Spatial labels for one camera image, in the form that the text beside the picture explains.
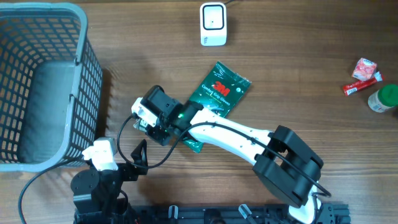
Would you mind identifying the green 3M gloves packet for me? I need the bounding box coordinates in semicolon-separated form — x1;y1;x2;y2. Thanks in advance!
182;61;252;154

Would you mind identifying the red white small box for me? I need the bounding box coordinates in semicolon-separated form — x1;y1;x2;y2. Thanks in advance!
352;58;377;81

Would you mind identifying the red stick sachet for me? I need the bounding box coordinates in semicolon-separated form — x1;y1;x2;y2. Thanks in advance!
343;72;384;96

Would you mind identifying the green lidded jar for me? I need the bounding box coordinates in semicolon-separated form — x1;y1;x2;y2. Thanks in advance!
368;84;398;113

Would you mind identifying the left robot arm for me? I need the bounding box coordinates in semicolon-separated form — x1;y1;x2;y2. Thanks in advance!
70;138;148;223

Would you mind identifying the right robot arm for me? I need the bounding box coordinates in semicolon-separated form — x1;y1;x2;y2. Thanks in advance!
131;86;323;223

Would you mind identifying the grey plastic shopping basket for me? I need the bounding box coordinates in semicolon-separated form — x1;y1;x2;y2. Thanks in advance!
1;2;103;172

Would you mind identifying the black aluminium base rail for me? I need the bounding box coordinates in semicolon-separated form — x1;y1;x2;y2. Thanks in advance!
73;204;351;224

